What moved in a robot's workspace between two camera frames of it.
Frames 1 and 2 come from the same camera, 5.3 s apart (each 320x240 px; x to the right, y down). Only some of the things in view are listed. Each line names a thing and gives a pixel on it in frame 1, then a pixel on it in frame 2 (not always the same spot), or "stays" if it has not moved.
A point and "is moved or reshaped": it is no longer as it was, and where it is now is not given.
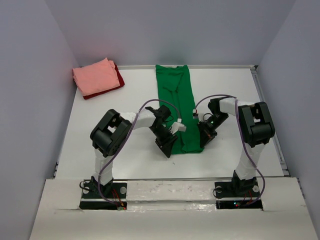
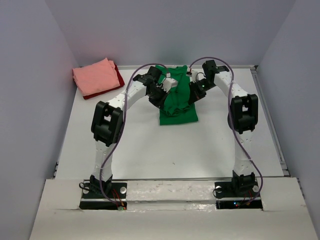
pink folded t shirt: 97,77 stays
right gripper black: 206,135 → 195,94
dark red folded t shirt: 121,82 stays
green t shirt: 176,93 is moved or reshaped
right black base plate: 238,194 stays
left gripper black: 166,145 → 160,103
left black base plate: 111,196 stays
